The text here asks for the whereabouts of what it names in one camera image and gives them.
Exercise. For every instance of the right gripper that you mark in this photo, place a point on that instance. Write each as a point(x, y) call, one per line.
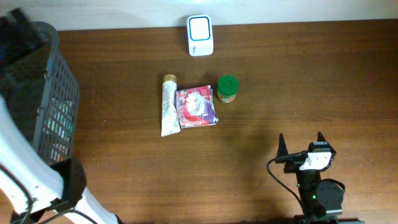
point(290, 168)

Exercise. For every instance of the green lid seasoning jar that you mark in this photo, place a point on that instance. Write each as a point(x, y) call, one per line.
point(227, 88)

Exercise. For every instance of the red purple pad packet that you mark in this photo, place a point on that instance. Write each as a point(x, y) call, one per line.
point(195, 107)

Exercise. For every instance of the white cream tube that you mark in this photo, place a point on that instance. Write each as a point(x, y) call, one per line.
point(169, 123)

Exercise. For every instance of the teal Kleenex tissue pack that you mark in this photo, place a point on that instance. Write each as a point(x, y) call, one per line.
point(60, 122)

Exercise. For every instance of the grey plastic mesh basket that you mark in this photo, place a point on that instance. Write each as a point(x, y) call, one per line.
point(42, 96)

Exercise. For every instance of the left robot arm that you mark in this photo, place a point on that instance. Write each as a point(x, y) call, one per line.
point(19, 38)

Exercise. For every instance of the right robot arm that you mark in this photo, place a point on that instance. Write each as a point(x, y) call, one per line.
point(320, 199)

